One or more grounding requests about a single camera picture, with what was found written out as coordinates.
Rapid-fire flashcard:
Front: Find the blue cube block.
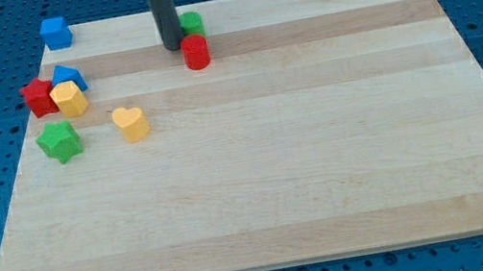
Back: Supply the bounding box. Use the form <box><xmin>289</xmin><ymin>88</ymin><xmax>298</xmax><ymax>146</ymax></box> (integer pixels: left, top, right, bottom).
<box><xmin>39</xmin><ymin>16</ymin><xmax>73</xmax><ymax>51</ymax></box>

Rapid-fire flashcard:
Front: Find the yellow heart block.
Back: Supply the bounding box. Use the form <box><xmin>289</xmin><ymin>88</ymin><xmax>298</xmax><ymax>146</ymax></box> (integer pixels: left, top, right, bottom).
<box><xmin>111</xmin><ymin>108</ymin><xmax>151</xmax><ymax>143</ymax></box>

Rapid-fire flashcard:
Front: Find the green cylinder block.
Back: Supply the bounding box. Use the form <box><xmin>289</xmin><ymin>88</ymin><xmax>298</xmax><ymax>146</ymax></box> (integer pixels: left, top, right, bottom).
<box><xmin>179</xmin><ymin>11</ymin><xmax>206</xmax><ymax>37</ymax></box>

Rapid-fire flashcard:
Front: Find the red star block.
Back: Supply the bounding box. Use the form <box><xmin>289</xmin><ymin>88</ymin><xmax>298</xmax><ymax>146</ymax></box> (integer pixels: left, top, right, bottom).
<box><xmin>18</xmin><ymin>78</ymin><xmax>60</xmax><ymax>118</ymax></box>

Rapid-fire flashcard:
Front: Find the yellow hexagon block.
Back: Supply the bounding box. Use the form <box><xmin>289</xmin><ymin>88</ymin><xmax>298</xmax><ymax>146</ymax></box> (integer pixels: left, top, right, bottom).
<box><xmin>49</xmin><ymin>81</ymin><xmax>89</xmax><ymax>118</ymax></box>

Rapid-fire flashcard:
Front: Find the red cylinder block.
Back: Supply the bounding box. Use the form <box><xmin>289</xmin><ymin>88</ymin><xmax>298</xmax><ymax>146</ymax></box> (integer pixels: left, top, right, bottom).
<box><xmin>181</xmin><ymin>34</ymin><xmax>211</xmax><ymax>70</ymax></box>

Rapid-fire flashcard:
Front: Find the blue triangle block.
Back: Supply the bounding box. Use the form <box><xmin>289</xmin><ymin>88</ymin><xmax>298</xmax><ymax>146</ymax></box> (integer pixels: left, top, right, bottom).
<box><xmin>52</xmin><ymin>65</ymin><xmax>88</xmax><ymax>91</ymax></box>

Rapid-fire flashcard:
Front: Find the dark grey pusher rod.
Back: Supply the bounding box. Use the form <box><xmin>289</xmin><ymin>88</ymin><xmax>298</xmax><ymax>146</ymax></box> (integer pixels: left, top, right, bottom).
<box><xmin>147</xmin><ymin>0</ymin><xmax>184</xmax><ymax>51</ymax></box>

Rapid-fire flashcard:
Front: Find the light wooden board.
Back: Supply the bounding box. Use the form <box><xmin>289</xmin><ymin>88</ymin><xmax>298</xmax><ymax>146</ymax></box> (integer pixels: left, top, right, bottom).
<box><xmin>0</xmin><ymin>0</ymin><xmax>483</xmax><ymax>271</ymax></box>

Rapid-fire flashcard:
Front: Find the green star block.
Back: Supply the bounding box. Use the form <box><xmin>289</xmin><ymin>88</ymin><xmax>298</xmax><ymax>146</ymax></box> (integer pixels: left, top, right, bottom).
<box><xmin>36</xmin><ymin>120</ymin><xmax>84</xmax><ymax>164</ymax></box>

